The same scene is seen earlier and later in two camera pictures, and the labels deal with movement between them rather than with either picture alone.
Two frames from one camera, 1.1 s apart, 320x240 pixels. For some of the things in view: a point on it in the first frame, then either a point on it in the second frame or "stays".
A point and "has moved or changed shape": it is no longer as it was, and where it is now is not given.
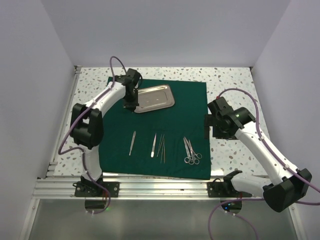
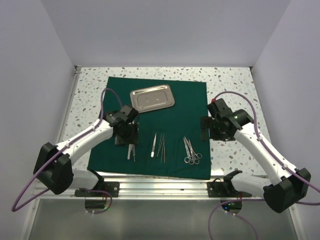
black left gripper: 131,106 -> 133,139
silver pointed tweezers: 163,147 stays
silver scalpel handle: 133,141 has moved or changed shape
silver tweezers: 153,145 stays
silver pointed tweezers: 159,146 stays
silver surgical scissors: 187,159 stays
